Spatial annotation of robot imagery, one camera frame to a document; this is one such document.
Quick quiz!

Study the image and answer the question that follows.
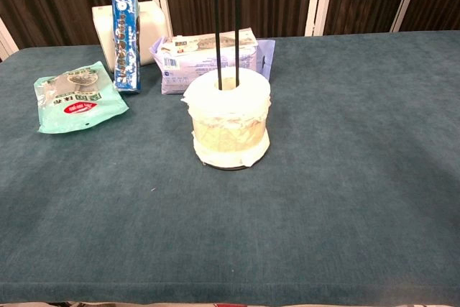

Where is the tall blue cardboard box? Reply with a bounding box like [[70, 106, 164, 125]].
[[111, 0, 142, 94]]

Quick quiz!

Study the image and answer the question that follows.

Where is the white paper towel roll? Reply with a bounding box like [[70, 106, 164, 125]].
[[180, 67, 272, 168]]

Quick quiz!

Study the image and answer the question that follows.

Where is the blue white tissue pack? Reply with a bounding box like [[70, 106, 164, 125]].
[[149, 27, 277, 96]]

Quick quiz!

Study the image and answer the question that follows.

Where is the green plastic cloth package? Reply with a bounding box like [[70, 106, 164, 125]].
[[33, 60, 130, 134]]

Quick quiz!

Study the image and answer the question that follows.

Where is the white plastic box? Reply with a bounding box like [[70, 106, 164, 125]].
[[91, 0, 170, 73]]

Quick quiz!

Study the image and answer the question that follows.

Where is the black wire roll holder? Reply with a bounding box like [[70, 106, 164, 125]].
[[201, 0, 253, 170]]

